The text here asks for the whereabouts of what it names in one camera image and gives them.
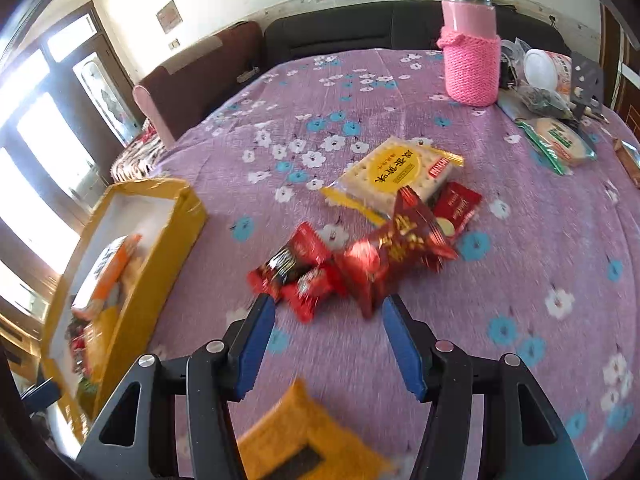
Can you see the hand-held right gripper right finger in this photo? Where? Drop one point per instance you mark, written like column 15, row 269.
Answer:
column 405, row 347

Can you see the black sofa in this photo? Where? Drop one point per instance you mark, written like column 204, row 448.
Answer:
column 350, row 30

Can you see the orange cracker packet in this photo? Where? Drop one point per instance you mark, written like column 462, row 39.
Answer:
column 112, row 270

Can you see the wall switch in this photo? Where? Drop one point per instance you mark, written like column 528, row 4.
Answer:
column 174, row 44

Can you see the wooden display cabinet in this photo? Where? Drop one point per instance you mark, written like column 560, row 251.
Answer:
column 625, row 85

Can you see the red floral cushion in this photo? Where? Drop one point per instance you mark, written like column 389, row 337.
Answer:
column 137, row 157

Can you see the pink bottle with knitted sleeve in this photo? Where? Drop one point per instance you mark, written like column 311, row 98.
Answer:
column 472, row 70

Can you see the clear bag of dark seeds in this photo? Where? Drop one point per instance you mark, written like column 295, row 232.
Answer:
column 542, row 100

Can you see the green-edged rice cracker packet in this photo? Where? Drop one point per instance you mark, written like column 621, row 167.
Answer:
column 557, row 140

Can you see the dark red candy packet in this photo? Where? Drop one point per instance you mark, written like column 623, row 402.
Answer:
column 287, row 262

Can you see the yellow cardboard box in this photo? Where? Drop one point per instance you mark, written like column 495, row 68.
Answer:
column 185, row 230

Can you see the wooden glass door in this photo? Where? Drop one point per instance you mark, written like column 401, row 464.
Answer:
column 100, row 85

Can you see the small yellow snack packet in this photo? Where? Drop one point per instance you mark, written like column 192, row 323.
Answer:
column 107, row 332

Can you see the yellow cracker pack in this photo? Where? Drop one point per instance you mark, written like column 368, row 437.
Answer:
column 390, row 170

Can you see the brown snack bar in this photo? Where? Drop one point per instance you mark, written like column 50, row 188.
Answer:
column 630, row 157

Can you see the purple floral tablecloth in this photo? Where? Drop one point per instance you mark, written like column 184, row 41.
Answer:
column 500, row 285

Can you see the small red candy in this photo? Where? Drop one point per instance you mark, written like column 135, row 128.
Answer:
column 310, row 290

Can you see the white plastic jar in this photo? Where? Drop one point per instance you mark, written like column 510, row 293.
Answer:
column 540, row 70

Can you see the brown chair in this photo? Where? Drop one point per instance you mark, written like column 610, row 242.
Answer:
column 200, row 85

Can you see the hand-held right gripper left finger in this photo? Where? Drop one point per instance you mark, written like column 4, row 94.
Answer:
column 257, row 345

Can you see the yellow packet dark label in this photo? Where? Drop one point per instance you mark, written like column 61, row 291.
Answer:
column 310, row 425

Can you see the shiny red snack packet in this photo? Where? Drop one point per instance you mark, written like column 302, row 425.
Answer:
column 390, row 255

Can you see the wall plaque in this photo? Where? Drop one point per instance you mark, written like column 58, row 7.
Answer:
column 168, row 16

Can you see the red packet with cracker picture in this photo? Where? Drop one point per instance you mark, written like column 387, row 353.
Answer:
column 457, row 205

